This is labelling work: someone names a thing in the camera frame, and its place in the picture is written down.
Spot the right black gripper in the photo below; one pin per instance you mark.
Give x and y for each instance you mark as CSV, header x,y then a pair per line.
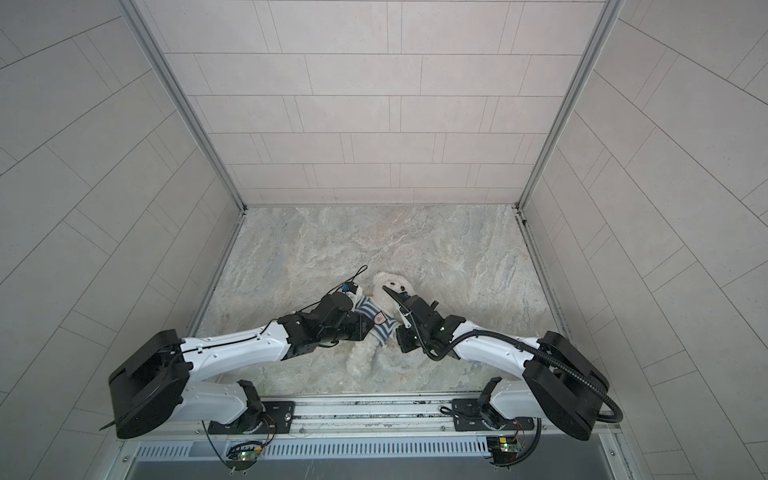
x,y
402,340

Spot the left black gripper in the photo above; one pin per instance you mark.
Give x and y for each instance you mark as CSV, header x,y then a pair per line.
x,y
360,330

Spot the blue white striped sweater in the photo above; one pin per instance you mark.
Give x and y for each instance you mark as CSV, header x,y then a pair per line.
x,y
381,310

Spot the white teddy bear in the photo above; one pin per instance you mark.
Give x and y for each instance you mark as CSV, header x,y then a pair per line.
x,y
362,354

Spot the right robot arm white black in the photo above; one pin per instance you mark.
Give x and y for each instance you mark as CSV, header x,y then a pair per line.
x,y
556,382

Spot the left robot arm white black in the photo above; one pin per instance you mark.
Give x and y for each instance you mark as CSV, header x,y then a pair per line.
x,y
169,378

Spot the right green circuit board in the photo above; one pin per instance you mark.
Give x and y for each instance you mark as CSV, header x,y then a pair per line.
x,y
504,451

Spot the green circuit board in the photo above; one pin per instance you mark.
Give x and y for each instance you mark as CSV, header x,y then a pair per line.
x,y
243,456
504,451

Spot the left green circuit board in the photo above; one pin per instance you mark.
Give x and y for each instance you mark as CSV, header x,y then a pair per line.
x,y
243,456

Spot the right corner aluminium profile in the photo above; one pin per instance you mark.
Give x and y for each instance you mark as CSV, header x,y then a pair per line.
x,y
599,36

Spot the corner aluminium profile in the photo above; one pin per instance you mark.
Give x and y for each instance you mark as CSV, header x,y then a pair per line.
x,y
149,46
599,36

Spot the left corner aluminium profile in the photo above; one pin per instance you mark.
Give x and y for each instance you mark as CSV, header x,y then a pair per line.
x,y
149,46

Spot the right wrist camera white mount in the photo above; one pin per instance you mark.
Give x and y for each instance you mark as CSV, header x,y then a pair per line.
x,y
404,311

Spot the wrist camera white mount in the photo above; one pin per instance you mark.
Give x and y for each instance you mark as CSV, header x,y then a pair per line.
x,y
404,311
354,292

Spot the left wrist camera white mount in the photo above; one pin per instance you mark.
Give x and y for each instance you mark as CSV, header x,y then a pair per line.
x,y
354,292

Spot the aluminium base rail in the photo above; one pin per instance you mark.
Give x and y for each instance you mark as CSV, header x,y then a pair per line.
x,y
377,415

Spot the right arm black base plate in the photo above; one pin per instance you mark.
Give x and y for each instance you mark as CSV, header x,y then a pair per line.
x,y
465,413

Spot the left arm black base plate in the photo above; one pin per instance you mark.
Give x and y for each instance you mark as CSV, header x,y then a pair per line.
x,y
265,418

